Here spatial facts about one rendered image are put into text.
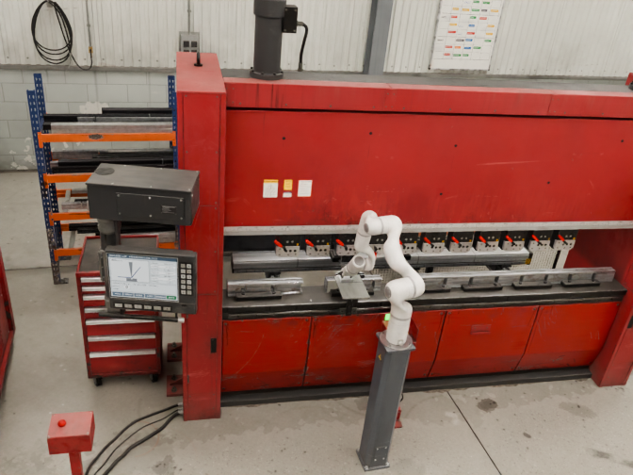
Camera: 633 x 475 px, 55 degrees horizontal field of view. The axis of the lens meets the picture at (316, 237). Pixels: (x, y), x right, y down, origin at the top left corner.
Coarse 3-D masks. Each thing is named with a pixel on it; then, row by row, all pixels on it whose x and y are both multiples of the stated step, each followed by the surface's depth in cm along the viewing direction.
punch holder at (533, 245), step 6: (528, 234) 429; (534, 234) 424; (540, 234) 425; (546, 234) 426; (528, 240) 430; (534, 240) 427; (540, 240) 428; (546, 240) 429; (528, 246) 429; (534, 246) 429; (540, 246) 430; (546, 246) 431
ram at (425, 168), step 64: (256, 128) 346; (320, 128) 354; (384, 128) 362; (448, 128) 370; (512, 128) 379; (576, 128) 389; (256, 192) 366; (320, 192) 375; (384, 192) 384; (448, 192) 393; (512, 192) 403; (576, 192) 414
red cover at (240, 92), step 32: (256, 96) 336; (288, 96) 339; (320, 96) 343; (352, 96) 346; (384, 96) 350; (416, 96) 354; (448, 96) 358; (480, 96) 362; (512, 96) 366; (544, 96) 371; (576, 96) 375; (608, 96) 380
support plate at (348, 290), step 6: (336, 276) 410; (354, 276) 412; (336, 282) 404; (360, 282) 407; (342, 288) 398; (348, 288) 399; (354, 288) 399; (360, 288) 400; (342, 294) 392; (348, 294) 393; (354, 294) 394; (360, 294) 394; (366, 294) 395
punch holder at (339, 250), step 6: (336, 234) 397; (342, 234) 393; (348, 234) 394; (354, 234) 394; (342, 240) 395; (348, 240) 396; (354, 240) 397; (336, 246) 398; (342, 246) 397; (348, 246) 398; (336, 252) 398; (342, 252) 399; (348, 252) 400; (354, 252) 401
